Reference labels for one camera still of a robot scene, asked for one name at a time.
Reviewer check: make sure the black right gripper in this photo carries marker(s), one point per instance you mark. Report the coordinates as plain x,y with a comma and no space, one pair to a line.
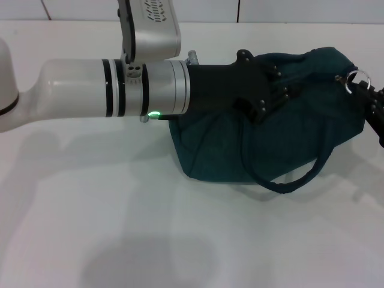
378,129

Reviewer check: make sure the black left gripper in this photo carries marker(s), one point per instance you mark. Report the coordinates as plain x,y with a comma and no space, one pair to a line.
222,85

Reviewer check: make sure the dark teal lunch bag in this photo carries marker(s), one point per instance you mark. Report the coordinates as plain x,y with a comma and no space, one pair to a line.
270,150

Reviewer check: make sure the silver flange fitting stub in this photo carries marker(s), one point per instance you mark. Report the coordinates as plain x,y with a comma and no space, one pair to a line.
193,57

